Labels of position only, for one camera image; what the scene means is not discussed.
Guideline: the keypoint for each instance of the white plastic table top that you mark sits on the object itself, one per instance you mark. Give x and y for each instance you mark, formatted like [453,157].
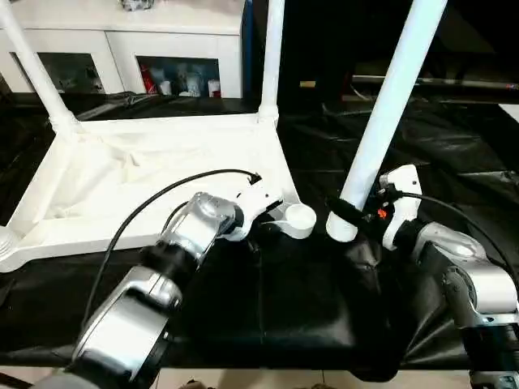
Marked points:
[182,154]

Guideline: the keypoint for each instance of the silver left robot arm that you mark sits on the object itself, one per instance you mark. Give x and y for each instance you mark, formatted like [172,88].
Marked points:
[194,227]

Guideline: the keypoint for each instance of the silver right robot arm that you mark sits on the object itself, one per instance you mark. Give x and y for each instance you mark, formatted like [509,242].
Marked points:
[466,275]

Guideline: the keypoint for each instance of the black mat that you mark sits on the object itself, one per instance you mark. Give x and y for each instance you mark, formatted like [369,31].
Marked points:
[284,291]

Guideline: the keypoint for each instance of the silver metal bar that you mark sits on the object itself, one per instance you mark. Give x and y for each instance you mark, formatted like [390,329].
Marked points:
[446,82]

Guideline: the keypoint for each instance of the white flat board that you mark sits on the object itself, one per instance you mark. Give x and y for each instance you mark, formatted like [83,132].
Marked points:
[510,112]

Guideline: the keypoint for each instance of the black case with yellow label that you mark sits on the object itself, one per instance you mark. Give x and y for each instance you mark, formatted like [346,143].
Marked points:
[316,40]

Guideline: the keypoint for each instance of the red fire extinguisher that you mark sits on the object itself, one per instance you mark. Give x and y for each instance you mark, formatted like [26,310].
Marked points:
[148,79]

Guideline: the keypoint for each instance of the white cabinet with windows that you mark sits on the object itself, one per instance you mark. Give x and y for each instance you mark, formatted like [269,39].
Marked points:
[121,40]

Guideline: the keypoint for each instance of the small silver grey object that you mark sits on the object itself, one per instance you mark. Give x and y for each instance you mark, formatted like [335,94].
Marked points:
[138,4]

